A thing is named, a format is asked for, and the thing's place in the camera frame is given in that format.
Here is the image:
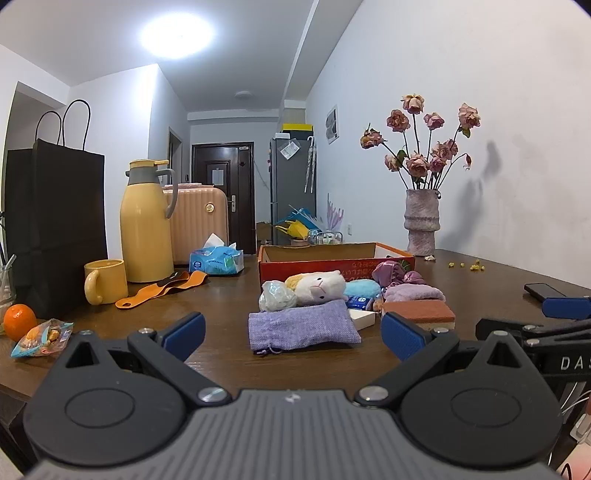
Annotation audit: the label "brown scrub sponge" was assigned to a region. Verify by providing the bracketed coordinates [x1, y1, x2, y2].
[381, 300, 456, 330]

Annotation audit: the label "lavender towel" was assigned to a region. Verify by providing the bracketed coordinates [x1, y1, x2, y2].
[384, 283, 446, 302]

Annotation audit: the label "white wedge sponge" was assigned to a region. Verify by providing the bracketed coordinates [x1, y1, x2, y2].
[349, 309, 377, 331]

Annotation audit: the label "purple satin scrunchies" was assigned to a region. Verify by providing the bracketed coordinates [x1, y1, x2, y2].
[372, 260, 425, 288]

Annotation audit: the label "blue fluffy heart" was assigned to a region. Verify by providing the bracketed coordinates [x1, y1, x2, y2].
[344, 279, 382, 298]

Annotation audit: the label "purple drawstring pouch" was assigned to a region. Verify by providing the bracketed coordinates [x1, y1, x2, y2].
[249, 300, 362, 353]

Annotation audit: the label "plastic white ball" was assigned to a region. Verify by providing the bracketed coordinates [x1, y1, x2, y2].
[259, 280, 297, 312]

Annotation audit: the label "white yellow plush toy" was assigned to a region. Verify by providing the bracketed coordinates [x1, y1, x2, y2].
[284, 270, 348, 306]

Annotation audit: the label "person right hand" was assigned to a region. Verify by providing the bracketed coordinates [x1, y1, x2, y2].
[557, 452, 591, 480]

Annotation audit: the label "black smartphone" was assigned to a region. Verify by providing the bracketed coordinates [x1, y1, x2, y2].
[524, 283, 566, 303]

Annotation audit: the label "blue wet wipes pack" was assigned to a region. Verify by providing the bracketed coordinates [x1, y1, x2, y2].
[346, 296, 374, 311]

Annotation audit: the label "yellow ceramic mug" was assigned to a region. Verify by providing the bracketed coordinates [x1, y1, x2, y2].
[84, 259, 128, 306]

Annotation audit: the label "yellow petal crumbs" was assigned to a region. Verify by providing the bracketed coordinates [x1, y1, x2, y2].
[448, 259, 486, 272]

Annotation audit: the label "blue tissue pack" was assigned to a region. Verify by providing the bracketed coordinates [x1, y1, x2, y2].
[188, 233, 245, 276]

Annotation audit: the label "red cardboard box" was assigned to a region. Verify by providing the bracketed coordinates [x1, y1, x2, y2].
[257, 242, 415, 284]

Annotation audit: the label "snack packet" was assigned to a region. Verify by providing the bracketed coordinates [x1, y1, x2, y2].
[11, 319, 73, 358]

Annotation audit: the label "pink textured vase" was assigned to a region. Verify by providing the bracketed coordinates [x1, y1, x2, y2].
[404, 189, 441, 257]

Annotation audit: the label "pink ribbed suitcase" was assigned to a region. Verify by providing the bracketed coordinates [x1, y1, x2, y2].
[170, 183, 229, 265]

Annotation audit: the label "orange fruit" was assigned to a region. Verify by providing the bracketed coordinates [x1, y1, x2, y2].
[3, 304, 37, 342]

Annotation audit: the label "yellow thermos jug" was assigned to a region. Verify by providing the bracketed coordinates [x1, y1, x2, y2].
[120, 160, 178, 283]

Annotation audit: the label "yellow blue toy pile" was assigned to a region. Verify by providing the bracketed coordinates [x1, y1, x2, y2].
[274, 208, 322, 240]

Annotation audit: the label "dried pink roses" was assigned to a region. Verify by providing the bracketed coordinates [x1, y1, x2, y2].
[360, 94, 482, 192]

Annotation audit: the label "black paper shopping bag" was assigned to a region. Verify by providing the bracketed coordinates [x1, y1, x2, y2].
[3, 127, 107, 319]

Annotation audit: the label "dark entrance door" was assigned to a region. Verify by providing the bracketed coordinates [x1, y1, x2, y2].
[191, 141, 257, 256]

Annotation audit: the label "grey refrigerator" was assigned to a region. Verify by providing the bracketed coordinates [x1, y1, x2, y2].
[270, 131, 317, 245]

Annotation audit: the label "ceiling light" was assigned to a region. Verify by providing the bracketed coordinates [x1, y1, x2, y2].
[137, 11, 216, 61]

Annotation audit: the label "white charging cable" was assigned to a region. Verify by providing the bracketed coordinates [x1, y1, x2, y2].
[556, 380, 591, 416]

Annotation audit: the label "orange black strap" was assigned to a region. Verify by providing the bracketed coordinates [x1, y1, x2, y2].
[114, 269, 209, 310]

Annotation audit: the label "wire storage cart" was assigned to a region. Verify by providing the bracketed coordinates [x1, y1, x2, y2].
[307, 230, 344, 245]

